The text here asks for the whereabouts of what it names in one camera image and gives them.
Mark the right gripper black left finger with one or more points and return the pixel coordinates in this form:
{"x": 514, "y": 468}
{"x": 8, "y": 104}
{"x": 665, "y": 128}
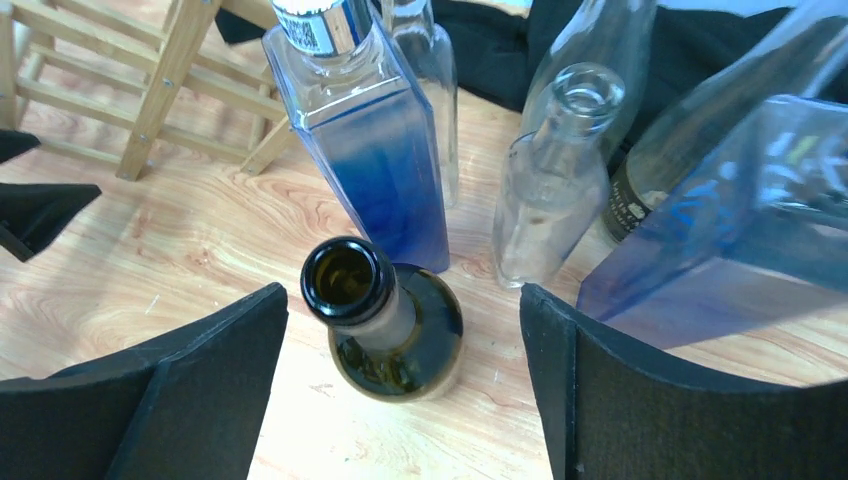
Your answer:
{"x": 187, "y": 404}

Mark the wooden lattice wine rack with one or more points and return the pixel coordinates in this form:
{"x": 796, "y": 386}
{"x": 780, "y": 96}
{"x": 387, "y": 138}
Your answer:
{"x": 95, "y": 42}

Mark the clear square bottle silver cap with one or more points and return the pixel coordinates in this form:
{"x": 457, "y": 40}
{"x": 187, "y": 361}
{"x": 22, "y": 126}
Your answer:
{"x": 554, "y": 181}

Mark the clear bottle white label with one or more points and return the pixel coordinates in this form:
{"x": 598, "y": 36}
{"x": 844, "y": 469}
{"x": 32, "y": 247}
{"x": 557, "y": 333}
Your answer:
{"x": 800, "y": 56}

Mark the blue bottle silver cap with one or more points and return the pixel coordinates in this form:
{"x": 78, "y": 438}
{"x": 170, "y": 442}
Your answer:
{"x": 356, "y": 105}

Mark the clear bottle gold black label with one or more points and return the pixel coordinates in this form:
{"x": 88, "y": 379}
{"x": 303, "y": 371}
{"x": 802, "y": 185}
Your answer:
{"x": 613, "y": 33}

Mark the blue BLU labelled bottle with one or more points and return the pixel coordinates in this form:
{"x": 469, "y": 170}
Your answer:
{"x": 756, "y": 235}

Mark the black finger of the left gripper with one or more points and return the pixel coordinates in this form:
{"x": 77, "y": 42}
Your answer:
{"x": 34, "y": 215}

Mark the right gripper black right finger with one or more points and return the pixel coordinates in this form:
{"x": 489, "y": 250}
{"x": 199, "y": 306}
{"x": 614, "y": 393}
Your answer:
{"x": 614, "y": 407}

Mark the dark bottle grey cap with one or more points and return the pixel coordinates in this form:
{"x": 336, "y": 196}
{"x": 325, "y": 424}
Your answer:
{"x": 395, "y": 330}

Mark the black cloth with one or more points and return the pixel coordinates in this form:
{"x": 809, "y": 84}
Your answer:
{"x": 498, "y": 53}

